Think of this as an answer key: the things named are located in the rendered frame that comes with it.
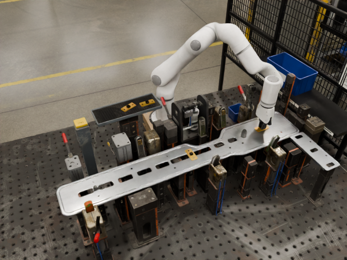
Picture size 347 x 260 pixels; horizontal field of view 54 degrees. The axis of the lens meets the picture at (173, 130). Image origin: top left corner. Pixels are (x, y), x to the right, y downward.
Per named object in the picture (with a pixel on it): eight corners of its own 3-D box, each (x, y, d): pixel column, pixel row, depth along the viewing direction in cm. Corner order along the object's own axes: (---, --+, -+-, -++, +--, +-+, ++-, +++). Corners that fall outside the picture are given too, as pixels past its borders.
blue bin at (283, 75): (294, 96, 217) (299, 79, 208) (263, 74, 237) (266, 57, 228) (313, 89, 223) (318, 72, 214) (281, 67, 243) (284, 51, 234)
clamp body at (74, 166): (79, 215, 189) (65, 173, 165) (74, 200, 197) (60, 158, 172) (96, 209, 192) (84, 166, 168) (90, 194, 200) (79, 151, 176)
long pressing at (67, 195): (64, 223, 152) (63, 222, 151) (54, 188, 167) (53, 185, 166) (302, 132, 197) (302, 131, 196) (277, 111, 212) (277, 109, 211)
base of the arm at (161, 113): (146, 113, 238) (146, 92, 226) (171, 107, 245) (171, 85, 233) (158, 129, 226) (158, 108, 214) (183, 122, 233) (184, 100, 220)
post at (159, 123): (158, 174, 211) (156, 126, 185) (155, 168, 215) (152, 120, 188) (165, 171, 213) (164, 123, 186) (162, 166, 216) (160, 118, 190)
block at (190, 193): (189, 197, 198) (191, 163, 179) (179, 181, 207) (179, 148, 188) (197, 193, 200) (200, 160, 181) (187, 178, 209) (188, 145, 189)
